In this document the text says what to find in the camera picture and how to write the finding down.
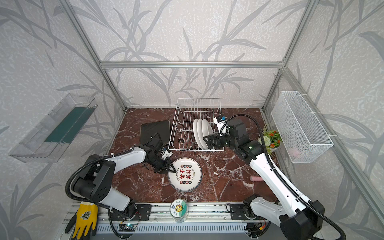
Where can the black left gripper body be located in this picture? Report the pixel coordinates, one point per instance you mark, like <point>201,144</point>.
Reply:
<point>163,163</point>

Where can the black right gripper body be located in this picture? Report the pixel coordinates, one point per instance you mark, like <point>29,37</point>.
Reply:
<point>214,141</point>

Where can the white round plate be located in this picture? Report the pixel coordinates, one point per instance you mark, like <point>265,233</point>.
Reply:
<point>200,134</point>
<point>206,130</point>
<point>188,175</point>
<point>195,130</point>

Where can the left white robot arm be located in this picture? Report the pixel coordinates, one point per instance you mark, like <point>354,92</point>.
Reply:
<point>93,182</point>

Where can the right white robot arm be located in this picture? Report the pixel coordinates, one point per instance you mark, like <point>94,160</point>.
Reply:
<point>292,213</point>

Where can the purple pink spoon toy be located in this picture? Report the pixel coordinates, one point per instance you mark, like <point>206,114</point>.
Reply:
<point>256,179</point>

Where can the round green labelled can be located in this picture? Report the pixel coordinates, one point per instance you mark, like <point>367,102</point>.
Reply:
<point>179,210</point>

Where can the white ribbed flower pot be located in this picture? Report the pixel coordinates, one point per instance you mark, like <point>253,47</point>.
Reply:
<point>272,139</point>

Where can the green circuit board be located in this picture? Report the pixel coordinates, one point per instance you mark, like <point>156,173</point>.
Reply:
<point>127,227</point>

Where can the pink item in basket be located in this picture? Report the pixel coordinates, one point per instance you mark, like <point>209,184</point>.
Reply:
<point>295,153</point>

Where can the green mat in shelf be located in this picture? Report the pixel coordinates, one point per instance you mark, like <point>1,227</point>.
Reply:
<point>70,126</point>

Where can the yellow black work glove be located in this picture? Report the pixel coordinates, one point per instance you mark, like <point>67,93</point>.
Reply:
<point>84,222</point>

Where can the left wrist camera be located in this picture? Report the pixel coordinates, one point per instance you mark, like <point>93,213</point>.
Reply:
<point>166,154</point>

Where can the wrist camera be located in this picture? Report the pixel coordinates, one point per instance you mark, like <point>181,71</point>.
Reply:
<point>166,154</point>
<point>221,123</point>

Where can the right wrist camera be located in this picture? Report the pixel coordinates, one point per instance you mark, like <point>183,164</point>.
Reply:
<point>221,123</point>

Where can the white wire dish rack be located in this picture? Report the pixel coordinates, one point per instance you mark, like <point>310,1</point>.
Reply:
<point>187,109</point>

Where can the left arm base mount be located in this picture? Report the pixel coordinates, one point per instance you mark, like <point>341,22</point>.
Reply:
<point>139,212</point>

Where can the aluminium frame rail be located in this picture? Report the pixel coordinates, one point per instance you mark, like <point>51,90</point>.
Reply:
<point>361,181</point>

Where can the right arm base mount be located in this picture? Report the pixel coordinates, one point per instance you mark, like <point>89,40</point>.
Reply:
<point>237,212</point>

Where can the white mesh wall basket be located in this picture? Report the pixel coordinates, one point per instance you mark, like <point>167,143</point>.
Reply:
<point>299,127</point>

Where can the clear plastic wall shelf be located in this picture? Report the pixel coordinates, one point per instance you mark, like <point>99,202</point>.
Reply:
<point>33,149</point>

